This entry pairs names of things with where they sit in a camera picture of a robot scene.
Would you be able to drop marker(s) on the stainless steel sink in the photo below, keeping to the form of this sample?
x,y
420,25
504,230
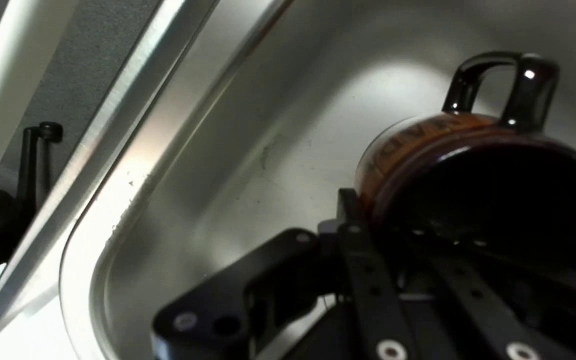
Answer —
x,y
235,121

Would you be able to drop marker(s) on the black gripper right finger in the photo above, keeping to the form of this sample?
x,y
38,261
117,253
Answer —
x,y
497,324

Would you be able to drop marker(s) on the brown ceramic mug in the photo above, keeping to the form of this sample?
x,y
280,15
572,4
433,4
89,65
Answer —
x,y
481,169

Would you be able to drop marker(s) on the black office chair base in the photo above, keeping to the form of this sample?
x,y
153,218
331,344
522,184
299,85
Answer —
x,y
18,210

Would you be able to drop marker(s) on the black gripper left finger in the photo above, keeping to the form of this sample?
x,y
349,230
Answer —
x,y
379,318

